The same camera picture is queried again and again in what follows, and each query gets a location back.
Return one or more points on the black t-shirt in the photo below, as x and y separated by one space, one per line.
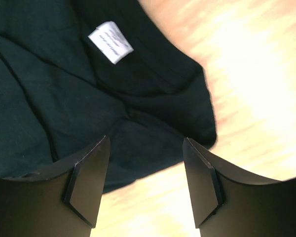
74 71

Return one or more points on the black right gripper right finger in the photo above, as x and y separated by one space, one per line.
228 201

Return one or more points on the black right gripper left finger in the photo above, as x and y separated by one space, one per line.
60 200

